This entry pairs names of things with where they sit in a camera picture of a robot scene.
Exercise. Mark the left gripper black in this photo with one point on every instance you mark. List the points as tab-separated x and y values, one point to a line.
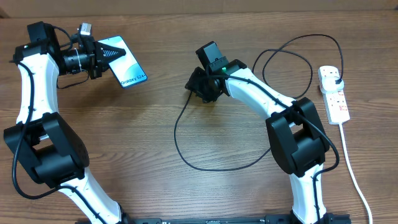
97	52

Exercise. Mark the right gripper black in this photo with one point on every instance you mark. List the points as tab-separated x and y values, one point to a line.
191	85

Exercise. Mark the Samsung Galaxy smartphone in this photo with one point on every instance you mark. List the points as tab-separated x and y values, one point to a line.
126	68

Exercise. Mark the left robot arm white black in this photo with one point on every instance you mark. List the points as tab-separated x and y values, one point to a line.
41	140

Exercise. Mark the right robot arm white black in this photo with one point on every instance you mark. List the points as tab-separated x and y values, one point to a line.
298	142

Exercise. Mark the white charger plug adapter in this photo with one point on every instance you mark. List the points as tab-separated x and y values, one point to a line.
331	85

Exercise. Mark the cardboard board backdrop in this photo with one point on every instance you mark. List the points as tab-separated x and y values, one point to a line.
75	8

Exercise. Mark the white power strip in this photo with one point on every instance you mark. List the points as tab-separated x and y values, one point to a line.
335	103

